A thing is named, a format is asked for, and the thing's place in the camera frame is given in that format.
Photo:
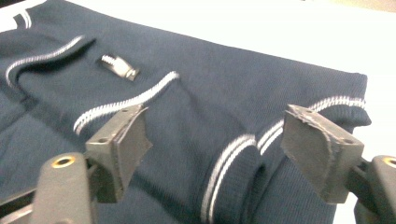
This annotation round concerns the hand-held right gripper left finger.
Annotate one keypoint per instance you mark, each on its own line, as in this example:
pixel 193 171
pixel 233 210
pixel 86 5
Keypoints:
pixel 124 149

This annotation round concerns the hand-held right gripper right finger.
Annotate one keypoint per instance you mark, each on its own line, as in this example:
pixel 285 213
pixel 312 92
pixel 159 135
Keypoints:
pixel 320 152

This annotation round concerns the navy knit vest white trim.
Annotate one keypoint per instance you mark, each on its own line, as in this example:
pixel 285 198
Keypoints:
pixel 202 71

